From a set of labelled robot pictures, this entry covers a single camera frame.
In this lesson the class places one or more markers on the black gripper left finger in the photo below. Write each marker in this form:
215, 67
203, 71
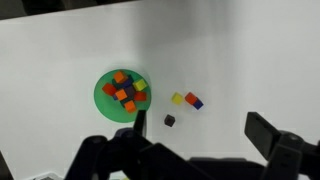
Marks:
133, 160

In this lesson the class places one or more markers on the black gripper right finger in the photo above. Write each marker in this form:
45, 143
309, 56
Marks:
286, 156

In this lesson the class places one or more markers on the orange wooden block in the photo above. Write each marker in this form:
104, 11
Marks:
121, 94
120, 76
190, 97
130, 106

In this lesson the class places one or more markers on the black wooden block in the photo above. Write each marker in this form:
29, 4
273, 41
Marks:
169, 120

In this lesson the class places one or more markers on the green plastic bowl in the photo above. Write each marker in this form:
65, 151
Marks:
103, 106

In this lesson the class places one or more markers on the reddish orange block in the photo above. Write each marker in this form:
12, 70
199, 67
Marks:
140, 96
109, 89

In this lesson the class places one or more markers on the dark purple block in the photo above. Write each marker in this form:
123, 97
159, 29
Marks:
130, 92

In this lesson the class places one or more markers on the yellow wooden block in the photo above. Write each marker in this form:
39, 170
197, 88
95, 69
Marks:
140, 84
177, 98

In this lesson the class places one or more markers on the blue wooden block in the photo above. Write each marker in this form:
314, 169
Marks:
128, 83
198, 104

